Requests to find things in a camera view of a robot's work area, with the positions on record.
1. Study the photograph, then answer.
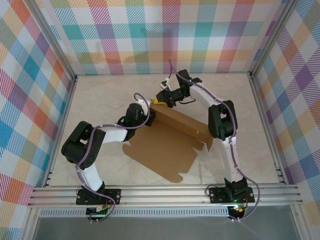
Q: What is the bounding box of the brown cardboard box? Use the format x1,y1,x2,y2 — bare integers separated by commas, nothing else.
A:
122,101,215,183

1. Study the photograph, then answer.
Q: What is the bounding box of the thin black right gripper wire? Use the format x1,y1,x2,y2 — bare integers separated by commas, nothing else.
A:
178,96,198,104

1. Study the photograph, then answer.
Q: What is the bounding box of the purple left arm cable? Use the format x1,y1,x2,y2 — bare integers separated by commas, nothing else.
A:
76,93,152,224

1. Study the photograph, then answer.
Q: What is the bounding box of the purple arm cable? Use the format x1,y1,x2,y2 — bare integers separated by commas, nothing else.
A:
168,59,262,223
76,93,152,224

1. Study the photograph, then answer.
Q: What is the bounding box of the aluminium left side rail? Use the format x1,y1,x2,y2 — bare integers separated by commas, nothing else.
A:
43,76,79,188

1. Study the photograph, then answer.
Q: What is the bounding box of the aluminium right side rail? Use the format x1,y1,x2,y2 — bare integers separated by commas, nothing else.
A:
248,73,287,185

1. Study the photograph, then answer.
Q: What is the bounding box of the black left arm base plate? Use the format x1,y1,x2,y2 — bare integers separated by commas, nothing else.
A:
76,188,122,206

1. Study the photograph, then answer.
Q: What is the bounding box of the aluminium mounting rail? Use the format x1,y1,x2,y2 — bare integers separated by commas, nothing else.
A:
27,184,305,208

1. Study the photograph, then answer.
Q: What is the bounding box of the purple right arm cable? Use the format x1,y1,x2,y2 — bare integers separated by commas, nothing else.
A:
168,59,262,223

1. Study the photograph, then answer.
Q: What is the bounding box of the aluminium right frame post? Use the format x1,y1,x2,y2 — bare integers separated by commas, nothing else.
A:
248,0,301,79

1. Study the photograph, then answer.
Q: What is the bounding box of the aluminium frame post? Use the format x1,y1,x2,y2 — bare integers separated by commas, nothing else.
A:
24,0,79,83
248,0,301,79

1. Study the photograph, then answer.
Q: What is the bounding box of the slotted grey cable duct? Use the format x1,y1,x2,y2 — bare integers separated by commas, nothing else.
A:
39,209,230,218

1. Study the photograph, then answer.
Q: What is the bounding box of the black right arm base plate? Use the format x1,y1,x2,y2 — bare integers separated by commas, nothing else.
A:
208,186,255,205

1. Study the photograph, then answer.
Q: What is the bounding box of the aluminium left frame post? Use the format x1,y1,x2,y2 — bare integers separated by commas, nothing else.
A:
24,0,79,83

